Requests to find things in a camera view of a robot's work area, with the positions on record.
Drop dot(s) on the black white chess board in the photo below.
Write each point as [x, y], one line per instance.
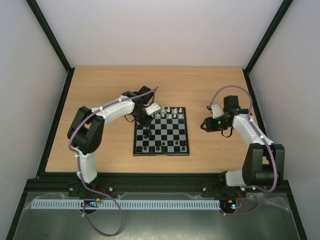
[166, 135]

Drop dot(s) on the black frame post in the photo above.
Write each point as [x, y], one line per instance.
[42, 21]
[276, 20]

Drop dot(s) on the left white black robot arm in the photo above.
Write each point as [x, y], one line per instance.
[86, 130]

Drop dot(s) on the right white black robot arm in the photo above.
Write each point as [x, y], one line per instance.
[265, 160]

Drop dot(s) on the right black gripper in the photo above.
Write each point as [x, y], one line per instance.
[209, 124]

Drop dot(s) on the right black frame post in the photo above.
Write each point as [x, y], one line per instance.
[276, 20]

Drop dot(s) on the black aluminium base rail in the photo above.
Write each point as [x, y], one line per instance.
[208, 185]

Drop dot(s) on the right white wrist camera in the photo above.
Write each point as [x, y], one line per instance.
[215, 110]

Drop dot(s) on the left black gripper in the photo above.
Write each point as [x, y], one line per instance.
[145, 122]

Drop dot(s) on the left black frame post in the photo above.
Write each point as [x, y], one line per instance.
[42, 21]

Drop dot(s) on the light blue slotted cable duct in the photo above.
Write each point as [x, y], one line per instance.
[70, 204]

